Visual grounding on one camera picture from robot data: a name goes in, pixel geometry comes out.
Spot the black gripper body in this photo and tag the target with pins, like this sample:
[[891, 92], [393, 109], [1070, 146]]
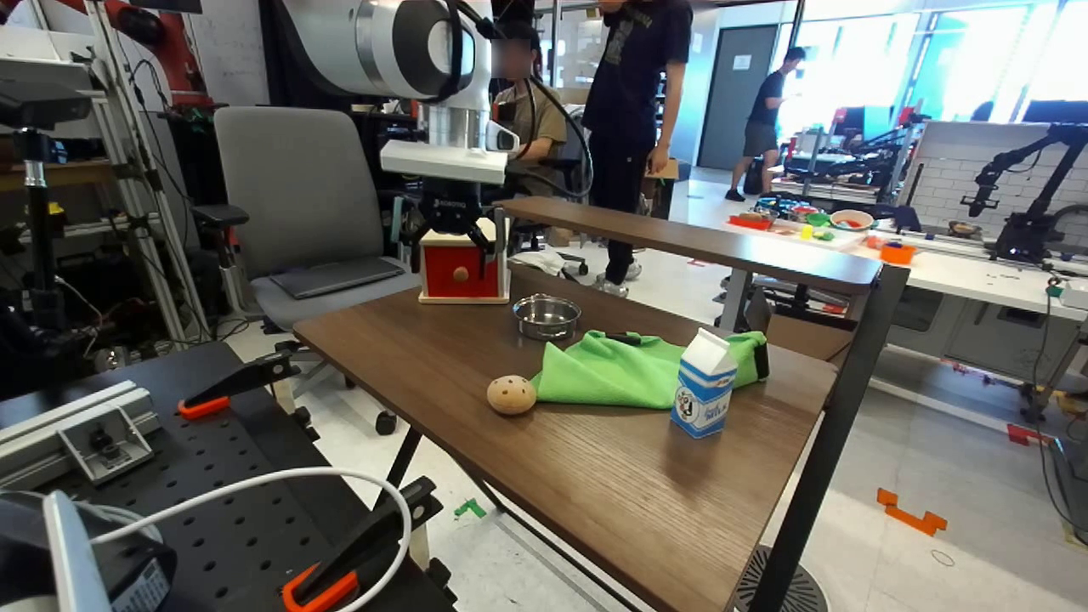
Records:
[[454, 207]]

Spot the red drawer with wooden knob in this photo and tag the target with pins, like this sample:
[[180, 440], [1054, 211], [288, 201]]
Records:
[[459, 273]]

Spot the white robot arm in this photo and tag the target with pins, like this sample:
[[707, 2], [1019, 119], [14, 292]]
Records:
[[342, 47]]

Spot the black background robot arm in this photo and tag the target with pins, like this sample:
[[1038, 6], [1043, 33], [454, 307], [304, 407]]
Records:
[[1023, 234]]

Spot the red box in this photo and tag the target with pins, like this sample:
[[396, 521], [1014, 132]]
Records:
[[424, 273]]

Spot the metal bowl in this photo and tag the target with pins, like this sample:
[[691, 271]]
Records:
[[546, 317]]

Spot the seated person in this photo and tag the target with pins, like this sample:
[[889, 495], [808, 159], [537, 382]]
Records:
[[530, 122]]

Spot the grey office chair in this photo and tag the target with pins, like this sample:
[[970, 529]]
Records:
[[300, 190]]

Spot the tan potato toy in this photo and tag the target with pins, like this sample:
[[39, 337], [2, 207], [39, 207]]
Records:
[[511, 397]]

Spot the green cloth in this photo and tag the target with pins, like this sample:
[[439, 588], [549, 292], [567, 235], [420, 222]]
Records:
[[624, 374]]

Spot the wooden raised shelf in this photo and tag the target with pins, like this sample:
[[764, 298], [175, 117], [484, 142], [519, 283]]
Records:
[[680, 240]]

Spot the standing person in black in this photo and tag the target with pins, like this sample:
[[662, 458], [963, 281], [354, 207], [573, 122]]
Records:
[[635, 88]]

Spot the white blue milk carton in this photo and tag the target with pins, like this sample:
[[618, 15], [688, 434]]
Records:
[[702, 393]]

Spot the grey door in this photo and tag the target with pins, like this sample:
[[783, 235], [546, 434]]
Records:
[[725, 112]]

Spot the small black object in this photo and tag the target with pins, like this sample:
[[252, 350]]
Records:
[[758, 362]]

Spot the distant walking person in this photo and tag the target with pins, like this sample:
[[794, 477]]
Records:
[[770, 112]]

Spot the large orange black clamp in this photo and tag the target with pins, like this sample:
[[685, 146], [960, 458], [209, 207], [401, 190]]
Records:
[[205, 408]]

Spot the metal shelving rack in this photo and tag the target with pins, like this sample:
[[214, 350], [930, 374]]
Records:
[[137, 170]]

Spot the black perforated table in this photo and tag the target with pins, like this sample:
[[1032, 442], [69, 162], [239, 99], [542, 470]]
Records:
[[226, 521]]

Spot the small orange black clamp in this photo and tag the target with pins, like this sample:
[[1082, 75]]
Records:
[[329, 588]]

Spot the white perforated panel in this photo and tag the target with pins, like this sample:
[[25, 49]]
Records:
[[953, 170]]

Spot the orange floor tape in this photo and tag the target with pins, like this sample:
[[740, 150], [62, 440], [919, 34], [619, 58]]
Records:
[[913, 516]]

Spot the white background table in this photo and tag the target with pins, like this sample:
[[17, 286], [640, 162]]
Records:
[[998, 283]]

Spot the black table leg frame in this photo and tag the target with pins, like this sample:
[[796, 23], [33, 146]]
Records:
[[839, 431]]

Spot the aluminium extrusion with bracket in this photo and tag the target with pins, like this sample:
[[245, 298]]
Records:
[[69, 414]]

